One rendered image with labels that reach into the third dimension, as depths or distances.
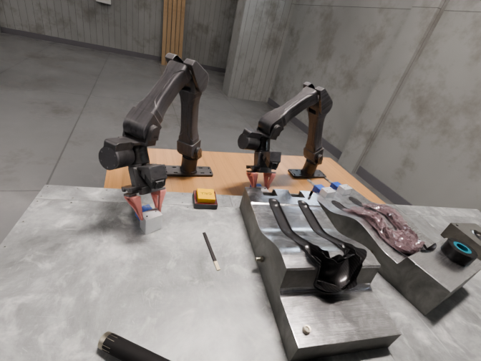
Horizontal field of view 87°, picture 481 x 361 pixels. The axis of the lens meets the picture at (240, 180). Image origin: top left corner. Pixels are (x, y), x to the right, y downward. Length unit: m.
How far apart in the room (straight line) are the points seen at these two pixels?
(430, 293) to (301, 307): 0.39
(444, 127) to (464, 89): 0.36
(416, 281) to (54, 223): 1.00
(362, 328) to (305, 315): 0.13
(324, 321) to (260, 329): 0.14
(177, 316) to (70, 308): 0.21
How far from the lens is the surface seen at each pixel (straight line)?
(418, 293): 0.91
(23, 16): 8.57
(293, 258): 0.61
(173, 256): 0.72
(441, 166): 3.24
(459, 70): 3.34
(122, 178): 1.00
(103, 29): 8.26
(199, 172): 1.06
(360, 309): 0.72
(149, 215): 0.75
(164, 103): 0.74
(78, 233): 0.80
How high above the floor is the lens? 1.35
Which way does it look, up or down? 31 degrees down
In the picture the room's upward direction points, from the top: 15 degrees clockwise
